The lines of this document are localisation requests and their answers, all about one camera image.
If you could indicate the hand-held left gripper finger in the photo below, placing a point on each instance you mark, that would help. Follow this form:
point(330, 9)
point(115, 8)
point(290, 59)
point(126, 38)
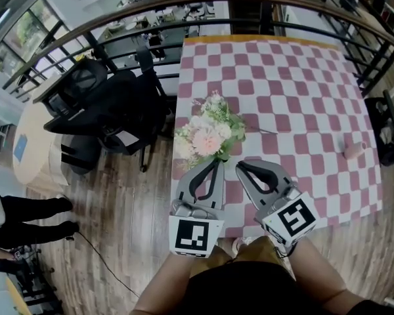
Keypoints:
point(184, 189)
point(219, 192)

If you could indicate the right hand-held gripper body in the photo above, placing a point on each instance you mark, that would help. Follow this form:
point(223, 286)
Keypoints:
point(292, 218)

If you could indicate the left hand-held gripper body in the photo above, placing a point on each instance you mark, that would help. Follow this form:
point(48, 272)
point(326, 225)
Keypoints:
point(193, 235)

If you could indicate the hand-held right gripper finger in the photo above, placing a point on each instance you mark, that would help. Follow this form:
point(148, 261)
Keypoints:
point(253, 192)
point(284, 179)

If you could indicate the pink and white flower bouquet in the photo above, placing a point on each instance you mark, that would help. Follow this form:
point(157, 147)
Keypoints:
point(205, 143)

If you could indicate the small pink vase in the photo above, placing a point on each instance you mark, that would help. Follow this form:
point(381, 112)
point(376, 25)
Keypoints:
point(354, 150)

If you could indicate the person's right forearm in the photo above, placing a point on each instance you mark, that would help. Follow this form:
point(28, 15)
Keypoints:
point(321, 274)

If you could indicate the person's left forearm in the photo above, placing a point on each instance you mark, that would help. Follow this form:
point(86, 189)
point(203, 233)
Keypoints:
point(164, 287)

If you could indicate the person's olive shorts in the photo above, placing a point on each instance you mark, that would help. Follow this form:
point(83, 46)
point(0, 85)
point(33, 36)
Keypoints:
point(262, 251)

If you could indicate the person's right white shoe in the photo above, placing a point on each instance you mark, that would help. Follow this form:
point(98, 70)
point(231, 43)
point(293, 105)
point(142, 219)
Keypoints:
point(241, 242)

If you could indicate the white paper label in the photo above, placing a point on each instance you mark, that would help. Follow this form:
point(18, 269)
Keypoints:
point(128, 143)

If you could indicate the person's black shirt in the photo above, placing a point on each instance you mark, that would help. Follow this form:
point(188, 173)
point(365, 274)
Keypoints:
point(243, 290)

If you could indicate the pink white checkered tablecloth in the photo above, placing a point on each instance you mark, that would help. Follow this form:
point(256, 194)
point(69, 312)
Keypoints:
point(282, 94)

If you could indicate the black mesh office chair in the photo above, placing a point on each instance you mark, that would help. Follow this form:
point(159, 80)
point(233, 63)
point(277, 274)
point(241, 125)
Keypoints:
point(118, 103)

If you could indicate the grey cloth bundle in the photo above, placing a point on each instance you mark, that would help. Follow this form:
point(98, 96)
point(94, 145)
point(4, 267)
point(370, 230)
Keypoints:
point(390, 134)

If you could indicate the wooden table with white legs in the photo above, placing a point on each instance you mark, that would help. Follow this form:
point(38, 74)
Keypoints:
point(259, 37)

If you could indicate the round table with beige cloth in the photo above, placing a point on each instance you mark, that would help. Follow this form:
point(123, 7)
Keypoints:
point(36, 136)

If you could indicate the dark staircase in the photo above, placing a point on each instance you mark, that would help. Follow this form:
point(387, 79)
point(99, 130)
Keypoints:
point(249, 15)

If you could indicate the large glass window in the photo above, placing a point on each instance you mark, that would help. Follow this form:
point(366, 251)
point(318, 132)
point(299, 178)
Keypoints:
point(23, 34)

